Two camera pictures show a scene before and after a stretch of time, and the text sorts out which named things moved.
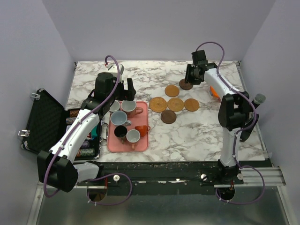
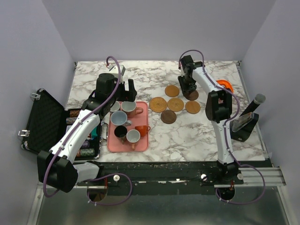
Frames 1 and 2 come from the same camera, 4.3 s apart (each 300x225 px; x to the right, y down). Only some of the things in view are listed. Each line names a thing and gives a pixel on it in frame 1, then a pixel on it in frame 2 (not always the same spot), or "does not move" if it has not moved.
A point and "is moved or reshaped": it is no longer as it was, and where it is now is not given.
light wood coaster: (191, 104) is moved or reshaped
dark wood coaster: (185, 86) is moved or reshaped
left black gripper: (128, 94) does not move
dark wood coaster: (168, 116) does not move
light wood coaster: (171, 91) does not move
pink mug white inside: (130, 107) does not move
